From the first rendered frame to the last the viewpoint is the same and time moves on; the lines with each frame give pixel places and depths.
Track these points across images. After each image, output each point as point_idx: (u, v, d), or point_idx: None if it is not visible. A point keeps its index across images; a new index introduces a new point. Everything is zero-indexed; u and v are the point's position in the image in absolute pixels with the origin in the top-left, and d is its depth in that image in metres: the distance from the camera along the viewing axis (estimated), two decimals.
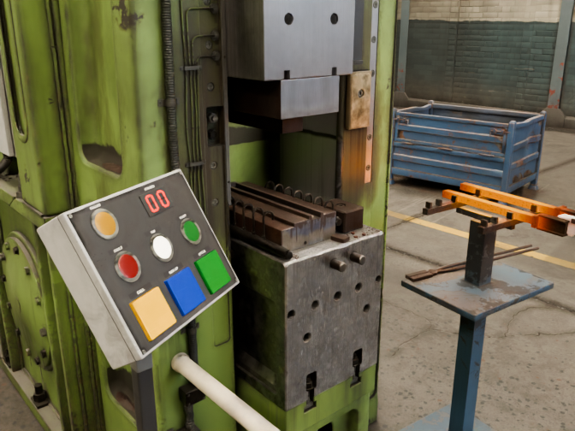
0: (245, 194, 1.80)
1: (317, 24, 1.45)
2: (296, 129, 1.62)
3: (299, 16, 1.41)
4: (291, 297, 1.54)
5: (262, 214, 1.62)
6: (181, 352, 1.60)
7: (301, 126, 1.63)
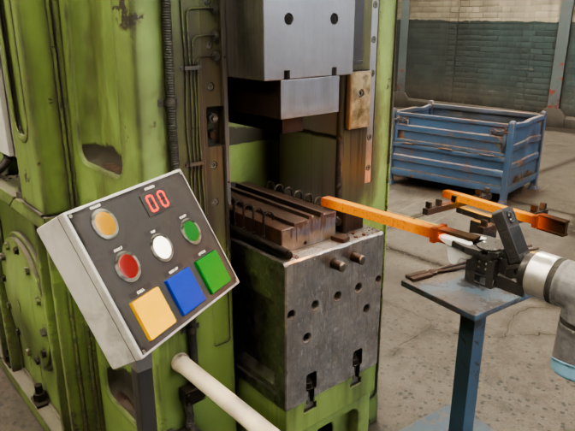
0: (245, 194, 1.80)
1: (317, 24, 1.45)
2: (296, 129, 1.62)
3: (299, 16, 1.41)
4: (291, 297, 1.54)
5: (262, 214, 1.62)
6: (181, 352, 1.60)
7: (301, 126, 1.63)
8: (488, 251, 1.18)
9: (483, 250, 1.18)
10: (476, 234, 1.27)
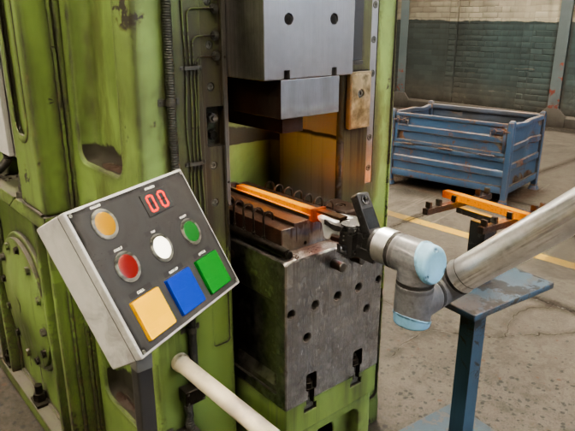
0: (245, 194, 1.80)
1: (317, 24, 1.45)
2: (296, 129, 1.62)
3: (299, 16, 1.41)
4: (291, 297, 1.54)
5: (262, 214, 1.62)
6: (181, 352, 1.60)
7: (301, 126, 1.63)
8: (347, 227, 1.48)
9: (345, 226, 1.48)
10: (346, 215, 1.57)
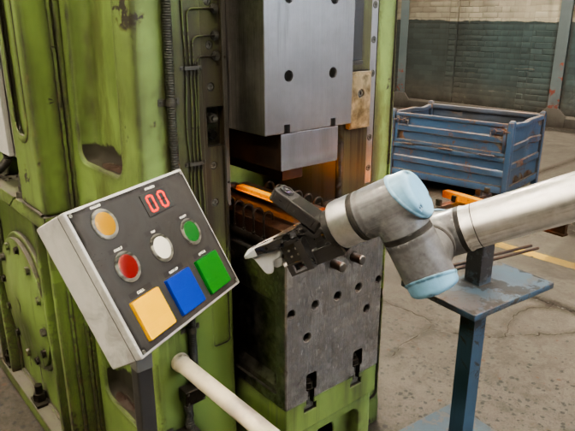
0: (245, 194, 1.80)
1: (317, 79, 1.49)
2: (296, 175, 1.66)
3: (299, 73, 1.45)
4: (291, 297, 1.54)
5: (262, 214, 1.62)
6: (181, 352, 1.60)
7: (301, 172, 1.67)
8: (287, 233, 1.08)
9: (283, 235, 1.08)
10: (273, 236, 1.17)
